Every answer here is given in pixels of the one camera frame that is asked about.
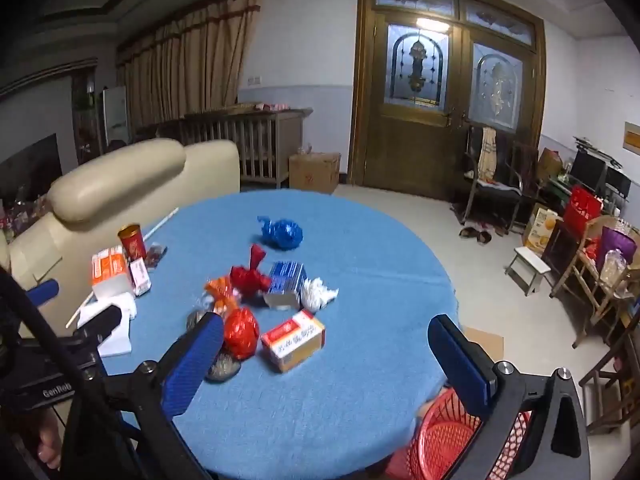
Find small white box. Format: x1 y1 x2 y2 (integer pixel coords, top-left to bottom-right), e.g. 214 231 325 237
129 258 152 296

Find flat cardboard sheet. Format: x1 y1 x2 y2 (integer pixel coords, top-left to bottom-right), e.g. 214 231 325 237
460 327 505 361

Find dark snack packet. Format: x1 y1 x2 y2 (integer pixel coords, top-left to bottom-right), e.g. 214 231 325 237
145 243 167 271

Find wooden slatted crib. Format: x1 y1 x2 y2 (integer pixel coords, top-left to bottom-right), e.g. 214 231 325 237
150 107 313 183

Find orange plastic wrapper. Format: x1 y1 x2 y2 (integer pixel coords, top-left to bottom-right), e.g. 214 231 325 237
204 277 241 316

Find white step stool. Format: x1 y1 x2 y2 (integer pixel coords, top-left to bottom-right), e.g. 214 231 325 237
505 246 552 296

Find black monitor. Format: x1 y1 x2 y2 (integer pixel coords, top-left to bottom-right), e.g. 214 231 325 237
570 150 608 193

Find yellow cardboard box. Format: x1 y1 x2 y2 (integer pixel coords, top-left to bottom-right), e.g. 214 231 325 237
522 203 558 253

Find wooden folding chair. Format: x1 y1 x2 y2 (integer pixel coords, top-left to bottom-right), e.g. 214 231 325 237
550 215 640 346

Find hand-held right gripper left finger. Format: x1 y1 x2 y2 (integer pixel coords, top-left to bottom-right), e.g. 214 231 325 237
62 311 226 480

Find beige curtains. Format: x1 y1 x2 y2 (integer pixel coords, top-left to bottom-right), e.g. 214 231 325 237
116 0 263 131

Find brown cardboard box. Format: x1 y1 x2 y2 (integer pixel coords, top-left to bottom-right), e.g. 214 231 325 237
289 152 342 195

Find wooden double door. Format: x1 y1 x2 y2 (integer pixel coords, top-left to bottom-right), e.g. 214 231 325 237
350 0 547 201

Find black television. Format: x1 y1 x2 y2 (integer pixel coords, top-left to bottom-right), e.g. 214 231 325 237
0 133 63 201

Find crumpled blue plastic bag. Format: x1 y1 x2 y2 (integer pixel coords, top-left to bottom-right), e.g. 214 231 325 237
257 215 304 251

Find white framed panel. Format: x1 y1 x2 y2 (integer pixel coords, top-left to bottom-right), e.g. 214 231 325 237
102 86 130 146

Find red paper cup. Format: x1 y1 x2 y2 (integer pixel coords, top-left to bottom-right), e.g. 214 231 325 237
118 224 147 261

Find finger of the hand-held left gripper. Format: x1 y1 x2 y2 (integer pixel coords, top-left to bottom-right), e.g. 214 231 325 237
20 280 60 311
65 305 123 343

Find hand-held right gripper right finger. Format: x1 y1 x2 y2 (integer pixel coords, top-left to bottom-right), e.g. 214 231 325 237
427 314 592 480

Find person's left hand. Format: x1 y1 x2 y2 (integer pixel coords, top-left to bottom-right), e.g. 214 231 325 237
37 407 66 468

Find orange and white box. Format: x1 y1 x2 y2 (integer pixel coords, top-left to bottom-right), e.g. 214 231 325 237
260 309 327 373

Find red gift bag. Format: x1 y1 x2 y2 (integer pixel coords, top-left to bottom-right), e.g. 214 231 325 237
564 185 603 238

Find round red plastic bag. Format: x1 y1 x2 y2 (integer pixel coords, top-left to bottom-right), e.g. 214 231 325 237
222 306 261 361

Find blue tablecloth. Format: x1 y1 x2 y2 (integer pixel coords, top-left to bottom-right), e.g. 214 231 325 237
95 190 461 480

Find beige leather sofa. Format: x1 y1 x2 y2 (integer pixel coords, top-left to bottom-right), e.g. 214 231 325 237
0 138 241 341

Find knotted red plastic bag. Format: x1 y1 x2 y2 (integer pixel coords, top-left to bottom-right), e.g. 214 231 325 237
229 244 273 301

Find red plastic basket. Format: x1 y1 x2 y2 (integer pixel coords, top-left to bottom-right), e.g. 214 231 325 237
385 385 531 480

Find blue carton box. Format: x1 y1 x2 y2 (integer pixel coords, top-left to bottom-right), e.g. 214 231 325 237
263 261 307 311

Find orange and white carton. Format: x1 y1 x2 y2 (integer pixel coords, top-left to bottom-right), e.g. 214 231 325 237
91 246 132 301

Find purple gift bag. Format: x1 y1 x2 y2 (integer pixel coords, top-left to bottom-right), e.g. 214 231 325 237
595 226 637 273

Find striped cloth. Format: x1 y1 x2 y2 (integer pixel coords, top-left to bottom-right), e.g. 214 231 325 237
477 127 498 181

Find dark metal chair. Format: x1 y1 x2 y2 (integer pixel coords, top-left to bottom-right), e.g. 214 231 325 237
460 125 541 233

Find white tissue stack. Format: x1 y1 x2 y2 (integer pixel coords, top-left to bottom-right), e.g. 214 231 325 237
77 291 138 358

